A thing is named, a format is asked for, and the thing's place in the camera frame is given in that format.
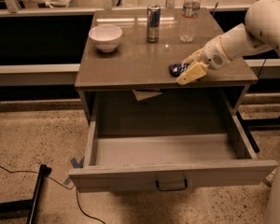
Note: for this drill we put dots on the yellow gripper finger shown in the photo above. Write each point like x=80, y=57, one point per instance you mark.
x=194, y=57
x=192, y=73

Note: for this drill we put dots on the paper label under tabletop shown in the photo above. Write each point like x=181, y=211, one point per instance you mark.
x=143, y=95

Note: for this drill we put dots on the clear plastic water bottle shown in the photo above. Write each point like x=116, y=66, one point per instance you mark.
x=189, y=20

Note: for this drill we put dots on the black drawer handle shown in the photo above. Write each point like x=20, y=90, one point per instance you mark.
x=174, y=186

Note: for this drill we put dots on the metal window railing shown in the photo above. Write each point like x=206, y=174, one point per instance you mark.
x=127, y=0

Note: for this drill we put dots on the white ceramic bowl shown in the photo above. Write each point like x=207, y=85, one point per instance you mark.
x=106, y=37

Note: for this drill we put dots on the black metal stand base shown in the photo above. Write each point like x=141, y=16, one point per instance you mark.
x=26, y=208

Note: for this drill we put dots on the open grey top drawer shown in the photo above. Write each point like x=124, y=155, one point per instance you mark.
x=132, y=153

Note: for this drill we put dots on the blue floor tape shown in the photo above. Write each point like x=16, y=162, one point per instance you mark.
x=75, y=165

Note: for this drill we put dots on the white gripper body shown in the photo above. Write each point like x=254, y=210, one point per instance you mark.
x=212, y=56

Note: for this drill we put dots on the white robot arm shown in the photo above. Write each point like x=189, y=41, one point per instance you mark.
x=259, y=33

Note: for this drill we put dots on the blue rxbar blueberry wrapper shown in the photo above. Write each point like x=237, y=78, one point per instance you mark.
x=178, y=68

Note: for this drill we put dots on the grey cabinet table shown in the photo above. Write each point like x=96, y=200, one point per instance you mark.
x=139, y=65

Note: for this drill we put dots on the silver blue energy drink can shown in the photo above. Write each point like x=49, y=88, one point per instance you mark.
x=153, y=22

